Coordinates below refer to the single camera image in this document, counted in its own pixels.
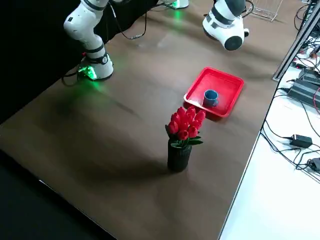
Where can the blue enamel cup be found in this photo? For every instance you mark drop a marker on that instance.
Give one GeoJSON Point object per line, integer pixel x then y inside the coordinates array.
{"type": "Point", "coordinates": [210, 98]}

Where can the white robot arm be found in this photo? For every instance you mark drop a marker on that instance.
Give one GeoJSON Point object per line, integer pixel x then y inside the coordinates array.
{"type": "Point", "coordinates": [175, 2]}
{"type": "Point", "coordinates": [82, 27]}

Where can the red plastic tray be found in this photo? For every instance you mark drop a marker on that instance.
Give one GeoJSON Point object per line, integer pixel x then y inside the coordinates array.
{"type": "Point", "coordinates": [220, 82]}

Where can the red tulip bouquet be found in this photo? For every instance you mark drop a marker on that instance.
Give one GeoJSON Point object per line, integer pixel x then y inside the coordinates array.
{"type": "Point", "coordinates": [186, 122]}

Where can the black ribbed vase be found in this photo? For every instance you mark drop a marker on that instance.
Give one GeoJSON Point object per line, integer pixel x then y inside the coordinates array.
{"type": "Point", "coordinates": [178, 157]}

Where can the black power adapter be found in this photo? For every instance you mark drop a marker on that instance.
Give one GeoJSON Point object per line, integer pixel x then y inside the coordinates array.
{"type": "Point", "coordinates": [301, 141]}
{"type": "Point", "coordinates": [315, 163]}

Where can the black power supply brick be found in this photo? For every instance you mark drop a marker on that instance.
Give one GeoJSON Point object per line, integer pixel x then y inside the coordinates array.
{"type": "Point", "coordinates": [302, 91]}
{"type": "Point", "coordinates": [311, 76]}

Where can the aluminium frame post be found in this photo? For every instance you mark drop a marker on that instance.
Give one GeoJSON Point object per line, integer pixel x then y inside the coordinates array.
{"type": "Point", "coordinates": [298, 42]}

